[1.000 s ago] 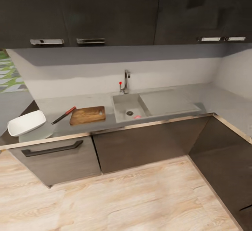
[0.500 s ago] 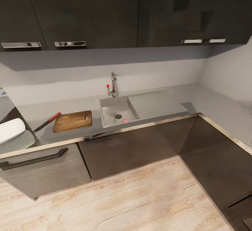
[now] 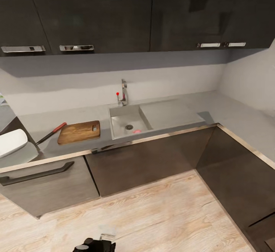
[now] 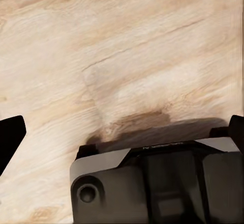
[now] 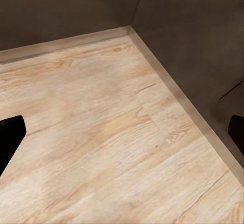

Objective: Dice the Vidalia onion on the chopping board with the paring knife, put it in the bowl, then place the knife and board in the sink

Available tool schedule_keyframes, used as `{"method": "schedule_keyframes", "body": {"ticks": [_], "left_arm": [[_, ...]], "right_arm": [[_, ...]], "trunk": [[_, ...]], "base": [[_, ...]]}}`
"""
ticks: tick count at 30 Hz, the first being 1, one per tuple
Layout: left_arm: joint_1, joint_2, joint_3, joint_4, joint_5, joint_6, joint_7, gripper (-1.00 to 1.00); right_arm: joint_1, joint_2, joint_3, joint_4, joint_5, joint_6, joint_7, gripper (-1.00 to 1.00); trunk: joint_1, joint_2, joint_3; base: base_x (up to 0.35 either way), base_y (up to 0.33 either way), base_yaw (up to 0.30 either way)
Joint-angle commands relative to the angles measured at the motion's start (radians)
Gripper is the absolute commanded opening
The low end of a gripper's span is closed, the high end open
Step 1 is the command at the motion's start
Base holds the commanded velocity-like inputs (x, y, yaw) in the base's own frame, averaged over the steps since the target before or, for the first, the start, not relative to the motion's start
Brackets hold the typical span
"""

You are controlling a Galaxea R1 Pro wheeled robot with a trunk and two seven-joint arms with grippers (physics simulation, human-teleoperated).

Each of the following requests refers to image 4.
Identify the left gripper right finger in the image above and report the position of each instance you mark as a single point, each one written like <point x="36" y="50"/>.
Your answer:
<point x="236" y="131"/>

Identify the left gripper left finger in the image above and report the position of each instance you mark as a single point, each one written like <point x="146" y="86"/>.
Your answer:
<point x="12" y="132"/>

